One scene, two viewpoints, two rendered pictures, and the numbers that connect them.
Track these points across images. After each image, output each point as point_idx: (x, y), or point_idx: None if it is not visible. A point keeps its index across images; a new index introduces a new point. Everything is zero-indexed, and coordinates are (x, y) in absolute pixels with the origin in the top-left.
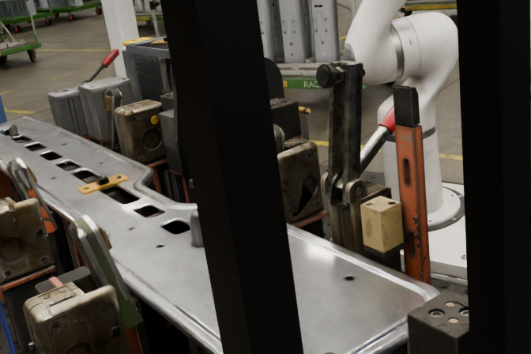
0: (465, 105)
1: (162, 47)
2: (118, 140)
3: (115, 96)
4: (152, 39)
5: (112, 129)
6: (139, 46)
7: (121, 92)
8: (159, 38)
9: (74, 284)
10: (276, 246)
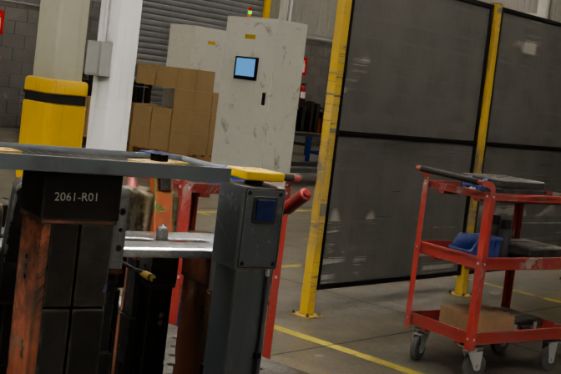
0: None
1: (104, 156)
2: (2, 249)
3: (13, 185)
4: (204, 162)
5: (3, 230)
6: (136, 152)
7: (19, 185)
8: (211, 165)
9: None
10: None
